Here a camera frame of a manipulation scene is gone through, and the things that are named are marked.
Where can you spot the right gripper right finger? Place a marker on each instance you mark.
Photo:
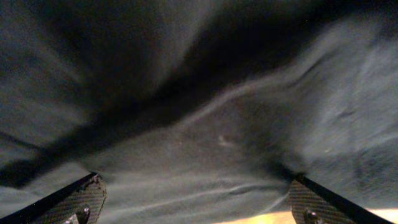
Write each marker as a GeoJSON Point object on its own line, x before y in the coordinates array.
{"type": "Point", "coordinates": [311, 203]}

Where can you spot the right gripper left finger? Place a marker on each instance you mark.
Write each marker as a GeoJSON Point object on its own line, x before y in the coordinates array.
{"type": "Point", "coordinates": [81, 202]}

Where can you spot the black nike t-shirt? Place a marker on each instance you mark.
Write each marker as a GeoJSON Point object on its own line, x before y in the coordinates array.
{"type": "Point", "coordinates": [198, 111]}

